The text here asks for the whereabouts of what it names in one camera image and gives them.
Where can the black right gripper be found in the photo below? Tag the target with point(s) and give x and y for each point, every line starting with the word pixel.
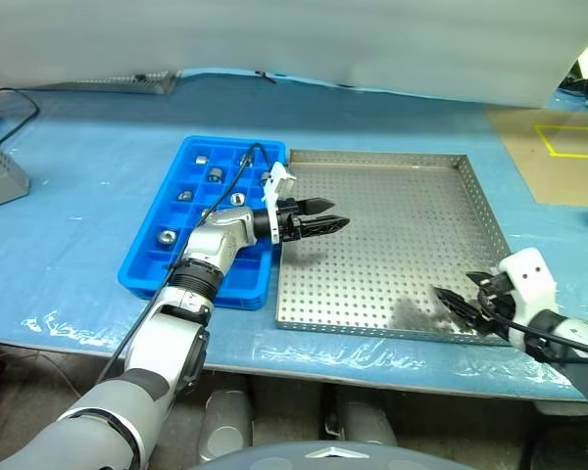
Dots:
pixel 495 301

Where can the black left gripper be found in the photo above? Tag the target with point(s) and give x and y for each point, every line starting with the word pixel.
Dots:
pixel 290 225

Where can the metal nut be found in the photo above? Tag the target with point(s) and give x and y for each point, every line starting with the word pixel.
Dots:
pixel 185 196
pixel 237 199
pixel 206 213

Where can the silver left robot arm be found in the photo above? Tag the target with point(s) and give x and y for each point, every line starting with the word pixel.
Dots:
pixel 210 240

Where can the blue compartment tray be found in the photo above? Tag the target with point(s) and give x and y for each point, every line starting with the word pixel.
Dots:
pixel 240 279

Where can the grey metal block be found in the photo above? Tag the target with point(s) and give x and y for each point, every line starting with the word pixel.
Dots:
pixel 0 181

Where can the perforated metal tray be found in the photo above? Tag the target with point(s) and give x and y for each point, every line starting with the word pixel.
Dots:
pixel 382 235

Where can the brown cardboard mat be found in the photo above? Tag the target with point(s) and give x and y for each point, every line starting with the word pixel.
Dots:
pixel 544 176

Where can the small black clip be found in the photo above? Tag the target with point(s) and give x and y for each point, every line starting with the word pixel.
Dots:
pixel 264 76

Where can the grey rounded block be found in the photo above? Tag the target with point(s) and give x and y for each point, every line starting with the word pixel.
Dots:
pixel 372 423
pixel 225 426

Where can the flat perforated metal plate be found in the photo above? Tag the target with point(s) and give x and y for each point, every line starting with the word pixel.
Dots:
pixel 157 84

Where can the blue plastic table cover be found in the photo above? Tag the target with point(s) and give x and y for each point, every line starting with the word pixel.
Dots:
pixel 88 161

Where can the dark grey rounded housing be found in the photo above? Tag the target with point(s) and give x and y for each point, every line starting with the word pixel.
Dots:
pixel 255 460

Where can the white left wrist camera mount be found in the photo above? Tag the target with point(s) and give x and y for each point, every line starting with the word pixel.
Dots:
pixel 280 182

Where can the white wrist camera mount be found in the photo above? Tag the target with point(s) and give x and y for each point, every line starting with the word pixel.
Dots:
pixel 280 182
pixel 529 274

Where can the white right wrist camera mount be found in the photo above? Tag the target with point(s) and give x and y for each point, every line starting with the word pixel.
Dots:
pixel 529 274

